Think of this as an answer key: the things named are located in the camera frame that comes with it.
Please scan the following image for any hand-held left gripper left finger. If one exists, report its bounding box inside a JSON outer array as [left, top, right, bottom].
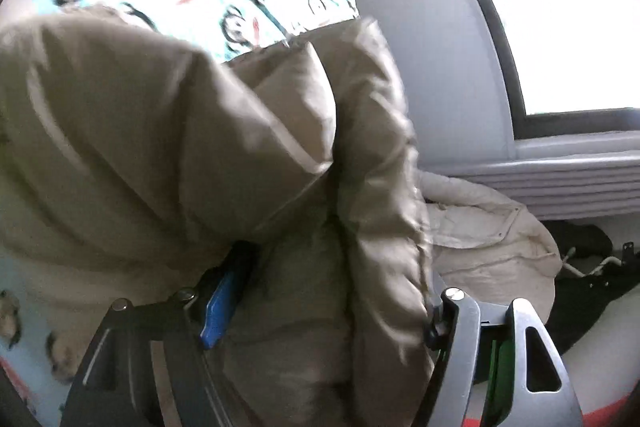
[[60, 242, 256, 427]]

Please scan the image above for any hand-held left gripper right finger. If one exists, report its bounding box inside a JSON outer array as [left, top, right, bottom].
[[424, 287, 586, 427]]

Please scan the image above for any beige puffer jacket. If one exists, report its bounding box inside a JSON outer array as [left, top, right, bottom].
[[0, 4, 441, 427]]

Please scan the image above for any cream coat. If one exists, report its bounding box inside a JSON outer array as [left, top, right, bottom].
[[415, 169, 563, 328]]

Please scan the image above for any dark cloth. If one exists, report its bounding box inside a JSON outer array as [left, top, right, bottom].
[[542, 222, 640, 358]]

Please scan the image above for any red cloth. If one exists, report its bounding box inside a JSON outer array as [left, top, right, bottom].
[[462, 394, 640, 427]]

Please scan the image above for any grey window sill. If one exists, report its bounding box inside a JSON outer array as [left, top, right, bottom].
[[465, 147, 640, 223]]

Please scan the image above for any window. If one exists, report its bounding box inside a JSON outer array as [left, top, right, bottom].
[[430, 0, 640, 142]]

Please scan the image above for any white cord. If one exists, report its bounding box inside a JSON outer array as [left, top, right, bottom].
[[560, 247, 623, 280]]

